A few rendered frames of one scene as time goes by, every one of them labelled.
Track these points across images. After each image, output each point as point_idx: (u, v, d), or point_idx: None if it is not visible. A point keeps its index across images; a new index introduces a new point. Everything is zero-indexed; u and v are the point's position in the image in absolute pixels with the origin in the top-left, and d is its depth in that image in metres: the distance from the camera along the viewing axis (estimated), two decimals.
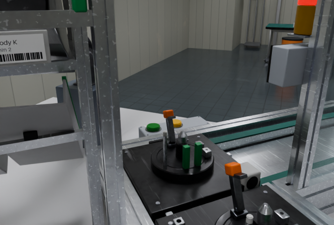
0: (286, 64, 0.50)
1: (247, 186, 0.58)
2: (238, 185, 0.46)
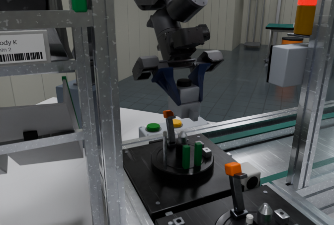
0: (286, 64, 0.50)
1: (247, 186, 0.58)
2: (238, 185, 0.46)
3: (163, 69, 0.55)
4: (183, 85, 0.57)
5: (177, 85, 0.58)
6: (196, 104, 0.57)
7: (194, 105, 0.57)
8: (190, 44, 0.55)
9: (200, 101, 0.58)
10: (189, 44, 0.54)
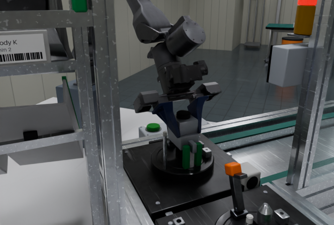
0: (286, 64, 0.50)
1: (247, 186, 0.58)
2: (238, 185, 0.46)
3: (163, 104, 0.57)
4: (182, 117, 0.60)
5: (177, 117, 0.60)
6: (195, 135, 0.60)
7: (193, 137, 0.60)
8: None
9: (199, 133, 0.60)
10: None
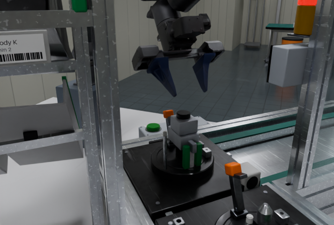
0: (286, 64, 0.50)
1: (247, 186, 0.58)
2: (238, 185, 0.46)
3: (158, 58, 0.54)
4: (182, 117, 0.60)
5: (177, 117, 0.60)
6: (195, 135, 0.60)
7: (193, 137, 0.60)
8: (190, 34, 0.54)
9: (205, 91, 0.58)
10: (189, 34, 0.54)
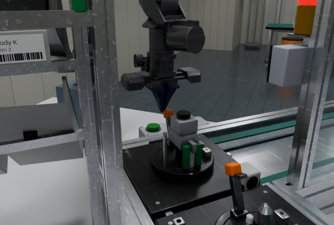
0: (286, 64, 0.50)
1: (247, 186, 0.58)
2: (238, 185, 0.46)
3: None
4: (182, 117, 0.60)
5: (177, 117, 0.60)
6: (195, 135, 0.60)
7: (193, 137, 0.60)
8: None
9: (161, 111, 0.72)
10: None
